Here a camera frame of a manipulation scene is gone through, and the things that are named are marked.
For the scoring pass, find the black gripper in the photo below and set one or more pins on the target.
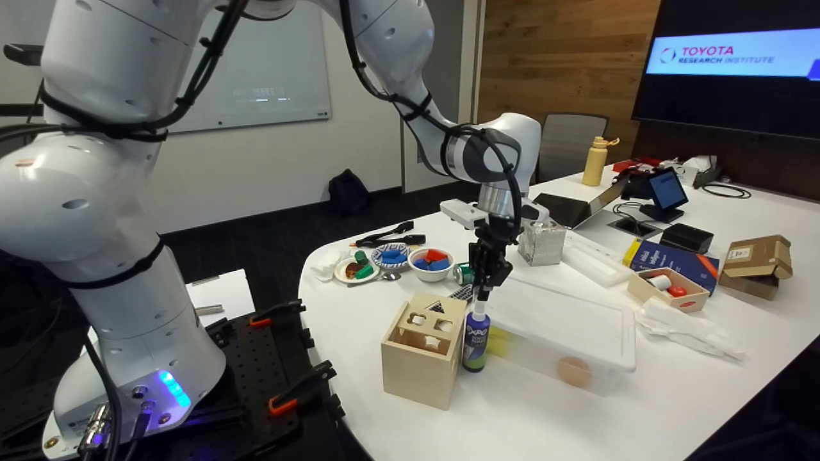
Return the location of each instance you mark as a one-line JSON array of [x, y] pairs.
[[491, 245]]

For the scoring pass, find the clear bottle cap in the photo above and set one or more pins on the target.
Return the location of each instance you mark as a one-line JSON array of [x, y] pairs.
[[480, 303]]

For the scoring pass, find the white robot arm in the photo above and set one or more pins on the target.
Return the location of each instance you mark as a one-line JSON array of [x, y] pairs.
[[102, 213]]

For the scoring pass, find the white bowl of toy blocks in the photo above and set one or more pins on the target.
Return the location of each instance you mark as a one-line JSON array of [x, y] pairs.
[[429, 267]]

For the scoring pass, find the wooden shape sorter toy box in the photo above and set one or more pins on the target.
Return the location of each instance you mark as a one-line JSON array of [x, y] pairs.
[[424, 360]]

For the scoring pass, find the white bowl of toy food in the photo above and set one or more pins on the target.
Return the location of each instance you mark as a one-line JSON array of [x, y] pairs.
[[355, 273]]

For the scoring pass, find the blue flat box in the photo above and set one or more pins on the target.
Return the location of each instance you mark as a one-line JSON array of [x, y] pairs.
[[674, 259]]

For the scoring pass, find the small black box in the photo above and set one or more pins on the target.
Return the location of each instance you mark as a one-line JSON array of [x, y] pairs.
[[685, 239]]

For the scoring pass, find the brown cardboard box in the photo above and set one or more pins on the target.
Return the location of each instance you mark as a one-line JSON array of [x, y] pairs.
[[757, 259]]

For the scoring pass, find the grey speckled cube holder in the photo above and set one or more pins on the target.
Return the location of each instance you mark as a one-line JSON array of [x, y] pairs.
[[542, 245]]

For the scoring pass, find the small blue bottle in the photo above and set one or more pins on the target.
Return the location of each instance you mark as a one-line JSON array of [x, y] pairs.
[[477, 342]]

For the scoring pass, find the yellow item inside bin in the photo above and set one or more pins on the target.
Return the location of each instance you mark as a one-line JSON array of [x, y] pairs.
[[504, 342]]

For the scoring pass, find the clear plastic bin white lid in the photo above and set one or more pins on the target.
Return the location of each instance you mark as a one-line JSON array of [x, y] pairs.
[[573, 324]]

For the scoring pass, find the blue patterned paper plate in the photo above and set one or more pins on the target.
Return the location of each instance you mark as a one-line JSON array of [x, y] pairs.
[[391, 257]]

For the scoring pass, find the orange round item inside bin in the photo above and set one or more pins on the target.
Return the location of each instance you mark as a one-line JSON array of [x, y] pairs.
[[574, 372]]

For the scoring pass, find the grey office chair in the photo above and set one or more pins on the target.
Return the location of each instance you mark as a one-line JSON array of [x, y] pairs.
[[566, 145]]

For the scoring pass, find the yellow water bottle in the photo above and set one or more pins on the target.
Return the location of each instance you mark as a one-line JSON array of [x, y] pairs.
[[594, 162]]

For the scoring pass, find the white crumpled cloth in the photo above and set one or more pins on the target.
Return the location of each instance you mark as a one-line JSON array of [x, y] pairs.
[[325, 262]]

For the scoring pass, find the black bag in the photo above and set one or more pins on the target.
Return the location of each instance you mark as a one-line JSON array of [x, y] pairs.
[[350, 194]]

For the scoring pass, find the small wooden tray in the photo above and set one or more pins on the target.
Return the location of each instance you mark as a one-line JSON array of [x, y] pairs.
[[668, 292]]

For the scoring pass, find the small tablet on stand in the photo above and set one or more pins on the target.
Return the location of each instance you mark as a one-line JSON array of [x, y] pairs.
[[668, 194]]

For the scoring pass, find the clear plastic bag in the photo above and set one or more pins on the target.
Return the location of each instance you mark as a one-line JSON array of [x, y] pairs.
[[687, 330]]

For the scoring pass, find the black orange bar clamp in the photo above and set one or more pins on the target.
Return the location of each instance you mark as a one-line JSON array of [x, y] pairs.
[[295, 392], [272, 314]]

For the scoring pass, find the white paper sheet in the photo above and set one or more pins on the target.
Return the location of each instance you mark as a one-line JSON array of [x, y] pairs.
[[218, 295]]

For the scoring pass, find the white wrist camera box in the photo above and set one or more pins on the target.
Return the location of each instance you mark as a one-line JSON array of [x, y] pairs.
[[460, 213]]

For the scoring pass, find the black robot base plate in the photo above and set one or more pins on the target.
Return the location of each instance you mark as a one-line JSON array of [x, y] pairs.
[[258, 367]]

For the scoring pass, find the wall whiteboard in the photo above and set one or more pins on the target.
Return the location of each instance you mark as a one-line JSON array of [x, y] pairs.
[[264, 79]]

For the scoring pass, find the large wall television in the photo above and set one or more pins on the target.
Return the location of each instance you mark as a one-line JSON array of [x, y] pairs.
[[725, 85]]

